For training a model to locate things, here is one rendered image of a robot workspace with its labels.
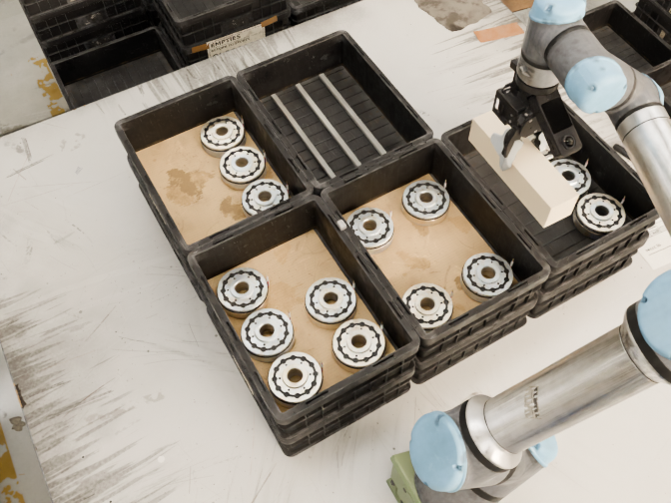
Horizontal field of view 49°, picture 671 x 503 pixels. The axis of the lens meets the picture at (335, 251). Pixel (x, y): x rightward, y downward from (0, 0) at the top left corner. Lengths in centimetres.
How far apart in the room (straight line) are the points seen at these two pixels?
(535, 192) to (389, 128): 53
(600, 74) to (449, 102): 96
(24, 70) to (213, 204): 185
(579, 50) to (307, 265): 72
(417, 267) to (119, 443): 70
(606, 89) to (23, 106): 253
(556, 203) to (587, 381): 42
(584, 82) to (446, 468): 58
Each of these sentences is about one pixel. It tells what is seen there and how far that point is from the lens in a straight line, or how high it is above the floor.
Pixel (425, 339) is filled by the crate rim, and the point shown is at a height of 93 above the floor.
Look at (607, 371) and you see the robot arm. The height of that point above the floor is 128.
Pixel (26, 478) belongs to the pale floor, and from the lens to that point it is 241.
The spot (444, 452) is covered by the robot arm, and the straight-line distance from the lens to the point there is 111.
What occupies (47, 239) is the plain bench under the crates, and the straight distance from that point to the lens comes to 187.
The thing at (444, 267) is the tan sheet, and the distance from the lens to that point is 155.
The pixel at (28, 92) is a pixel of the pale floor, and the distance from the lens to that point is 328.
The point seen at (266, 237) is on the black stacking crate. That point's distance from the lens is 153.
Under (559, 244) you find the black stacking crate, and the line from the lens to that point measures 163.
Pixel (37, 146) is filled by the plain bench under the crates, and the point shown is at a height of 70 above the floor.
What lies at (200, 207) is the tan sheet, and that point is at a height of 83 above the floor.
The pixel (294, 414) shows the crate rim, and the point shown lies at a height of 93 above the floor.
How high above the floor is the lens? 215
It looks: 58 degrees down
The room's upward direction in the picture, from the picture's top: 2 degrees counter-clockwise
